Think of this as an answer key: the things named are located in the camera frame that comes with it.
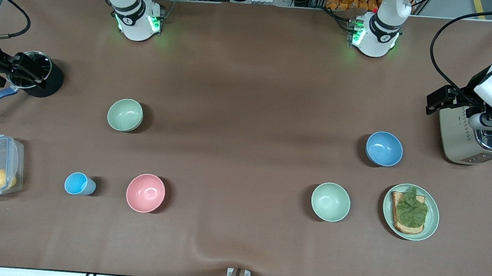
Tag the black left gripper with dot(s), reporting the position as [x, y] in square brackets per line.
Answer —
[469, 91]

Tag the blue bowl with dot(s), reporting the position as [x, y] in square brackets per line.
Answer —
[384, 149]

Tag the green bowl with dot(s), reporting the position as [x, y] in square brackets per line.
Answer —
[125, 115]
[330, 202]

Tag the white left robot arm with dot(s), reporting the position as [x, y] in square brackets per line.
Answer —
[374, 38]

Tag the pink bowl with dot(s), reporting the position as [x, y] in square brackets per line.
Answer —
[145, 193]

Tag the glass lid blue knob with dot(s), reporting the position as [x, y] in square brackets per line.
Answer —
[44, 62]

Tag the beige chrome toaster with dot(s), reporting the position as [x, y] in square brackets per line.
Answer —
[452, 136]

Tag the green plate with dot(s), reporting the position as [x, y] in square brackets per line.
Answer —
[432, 214]

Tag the green lettuce leaf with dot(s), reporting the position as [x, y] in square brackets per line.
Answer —
[411, 210]

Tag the blue cup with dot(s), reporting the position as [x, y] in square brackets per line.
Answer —
[76, 183]

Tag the toast slice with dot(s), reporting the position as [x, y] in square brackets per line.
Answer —
[401, 227]

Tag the brown table cloth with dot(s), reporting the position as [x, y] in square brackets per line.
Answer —
[251, 68]

